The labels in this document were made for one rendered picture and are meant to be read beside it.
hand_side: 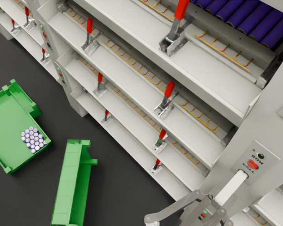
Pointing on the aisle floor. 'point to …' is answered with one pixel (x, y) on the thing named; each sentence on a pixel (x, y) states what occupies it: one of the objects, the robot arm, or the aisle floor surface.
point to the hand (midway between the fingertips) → (228, 189)
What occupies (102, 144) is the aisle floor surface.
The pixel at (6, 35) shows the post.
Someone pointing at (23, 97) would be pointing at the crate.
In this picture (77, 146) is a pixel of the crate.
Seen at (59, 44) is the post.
